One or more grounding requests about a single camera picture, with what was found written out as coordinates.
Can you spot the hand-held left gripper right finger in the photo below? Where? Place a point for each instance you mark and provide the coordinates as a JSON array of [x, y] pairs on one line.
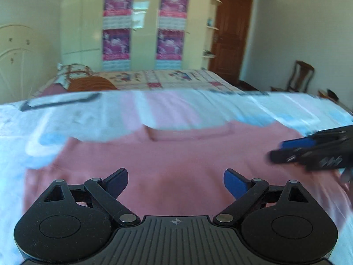
[[234, 183]]

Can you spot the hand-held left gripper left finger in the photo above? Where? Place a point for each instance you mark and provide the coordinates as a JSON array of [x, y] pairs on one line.
[[117, 182]]

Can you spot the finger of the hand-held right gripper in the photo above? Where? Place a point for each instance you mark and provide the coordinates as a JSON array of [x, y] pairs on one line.
[[284, 156], [296, 143]]

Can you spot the pink sweater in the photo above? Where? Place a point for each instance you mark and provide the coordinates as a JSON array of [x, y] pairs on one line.
[[179, 154]]

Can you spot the dark wooden chair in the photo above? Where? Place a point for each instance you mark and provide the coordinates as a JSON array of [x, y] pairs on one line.
[[302, 74]]

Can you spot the pastel patterned bed sheet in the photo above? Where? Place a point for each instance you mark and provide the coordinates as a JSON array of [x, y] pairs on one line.
[[82, 110]]

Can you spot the orange striped cushion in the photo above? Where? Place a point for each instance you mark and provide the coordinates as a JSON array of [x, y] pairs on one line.
[[91, 84]]

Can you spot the maroon cloth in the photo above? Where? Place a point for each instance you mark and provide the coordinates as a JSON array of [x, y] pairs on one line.
[[52, 90]]

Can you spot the cartoon print quilt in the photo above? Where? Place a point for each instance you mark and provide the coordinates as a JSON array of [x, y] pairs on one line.
[[165, 77]]

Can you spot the plaid patterned pillow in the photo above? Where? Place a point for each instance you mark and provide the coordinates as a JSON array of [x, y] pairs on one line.
[[71, 71]]

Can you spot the dark figurine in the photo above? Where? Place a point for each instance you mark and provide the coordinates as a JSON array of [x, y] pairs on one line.
[[208, 53]]

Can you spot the brown wooden door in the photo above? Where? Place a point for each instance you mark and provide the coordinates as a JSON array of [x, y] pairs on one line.
[[229, 33]]

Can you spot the cream wardrobe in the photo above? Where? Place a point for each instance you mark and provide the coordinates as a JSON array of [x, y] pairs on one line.
[[146, 47]]

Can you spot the cream corner shelves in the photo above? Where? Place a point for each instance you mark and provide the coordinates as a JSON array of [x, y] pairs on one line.
[[212, 28]]

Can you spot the blue bottle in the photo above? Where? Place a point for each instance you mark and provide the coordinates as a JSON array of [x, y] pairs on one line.
[[209, 22]]

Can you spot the cream round headboard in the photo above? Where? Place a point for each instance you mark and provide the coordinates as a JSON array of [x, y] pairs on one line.
[[13, 60]]

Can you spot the purple wall poster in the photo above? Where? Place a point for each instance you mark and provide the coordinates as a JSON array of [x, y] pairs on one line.
[[115, 47], [169, 47], [118, 5], [173, 8]]

